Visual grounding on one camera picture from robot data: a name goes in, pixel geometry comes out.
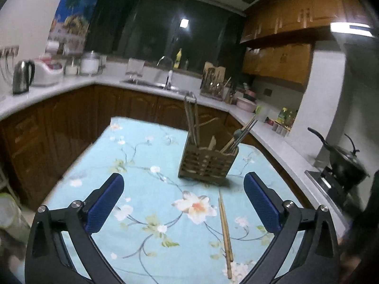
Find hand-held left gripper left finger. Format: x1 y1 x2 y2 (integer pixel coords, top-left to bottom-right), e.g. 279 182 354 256
24 172 125 284

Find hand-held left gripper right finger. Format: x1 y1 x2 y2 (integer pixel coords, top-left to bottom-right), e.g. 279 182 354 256
240 172 340 284

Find wooden chopstick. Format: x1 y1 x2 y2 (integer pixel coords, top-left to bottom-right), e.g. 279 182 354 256
229 120 258 153
219 191 235 262
218 198 233 279

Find wooden utensil holder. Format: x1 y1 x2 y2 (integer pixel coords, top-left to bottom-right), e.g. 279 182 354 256
178 118 239 186

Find utensils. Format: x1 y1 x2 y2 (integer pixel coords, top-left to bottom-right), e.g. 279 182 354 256
222 115 256 152

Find metal fork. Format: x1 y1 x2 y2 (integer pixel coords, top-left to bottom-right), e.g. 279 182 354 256
184 93 194 147

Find gas stove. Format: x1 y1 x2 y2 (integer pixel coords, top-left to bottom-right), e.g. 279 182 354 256
305 166 357 215

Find floral light-blue tablecloth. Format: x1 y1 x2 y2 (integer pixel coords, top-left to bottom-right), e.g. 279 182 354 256
38 116 305 284

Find row of spice jars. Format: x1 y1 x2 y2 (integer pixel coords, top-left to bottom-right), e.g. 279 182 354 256
271 123 290 137

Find wooden base cabinets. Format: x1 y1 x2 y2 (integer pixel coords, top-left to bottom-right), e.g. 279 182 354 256
0 84 313 210

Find black wok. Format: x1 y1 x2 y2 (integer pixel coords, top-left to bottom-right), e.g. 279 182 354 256
307 127 371 190

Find pale plastic bin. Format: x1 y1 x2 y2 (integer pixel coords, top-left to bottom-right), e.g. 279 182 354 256
0 192 31 243

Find pink basin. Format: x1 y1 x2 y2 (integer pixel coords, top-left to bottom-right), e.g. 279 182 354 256
236 97 257 113

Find wooden knife block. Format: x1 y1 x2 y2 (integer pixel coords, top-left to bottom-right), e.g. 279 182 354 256
224 77 236 105

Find knife block rack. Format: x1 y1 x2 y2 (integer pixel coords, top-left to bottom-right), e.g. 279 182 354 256
200 68 225 99

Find stainless steel sink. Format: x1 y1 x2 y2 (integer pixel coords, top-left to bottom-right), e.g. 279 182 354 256
120 78 182 93

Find white lidded pot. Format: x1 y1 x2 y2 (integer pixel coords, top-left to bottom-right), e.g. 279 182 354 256
81 51 100 76

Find pale dish cloth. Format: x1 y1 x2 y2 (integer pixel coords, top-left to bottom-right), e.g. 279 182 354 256
126 58 146 78

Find glass jar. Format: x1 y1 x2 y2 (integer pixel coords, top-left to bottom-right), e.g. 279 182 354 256
65 58 81 75

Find chrome kitchen faucet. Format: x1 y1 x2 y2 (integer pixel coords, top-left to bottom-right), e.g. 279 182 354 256
157 56 174 90

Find white red rice cooker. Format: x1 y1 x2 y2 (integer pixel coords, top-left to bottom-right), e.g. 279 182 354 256
31 56 64 88

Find steel electric kettle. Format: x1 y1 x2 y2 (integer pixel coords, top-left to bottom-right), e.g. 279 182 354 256
12 60 36 95

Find dark sliding window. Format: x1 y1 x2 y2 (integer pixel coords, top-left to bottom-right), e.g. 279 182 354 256
86 0 247 78

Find wooden upper cabinets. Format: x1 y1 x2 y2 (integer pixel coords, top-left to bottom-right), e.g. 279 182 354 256
240 0 371 85

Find range hood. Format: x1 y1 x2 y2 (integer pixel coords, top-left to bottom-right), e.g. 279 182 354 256
329 21 376 40

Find white pitcher green handle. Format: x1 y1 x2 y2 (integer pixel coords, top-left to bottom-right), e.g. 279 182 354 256
255 106 269 122

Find wall power outlets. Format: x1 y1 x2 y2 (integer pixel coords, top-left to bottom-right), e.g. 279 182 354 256
0 46 20 59

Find tropical wall poster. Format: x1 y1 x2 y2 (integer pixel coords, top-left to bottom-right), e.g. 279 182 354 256
49 0 103 55

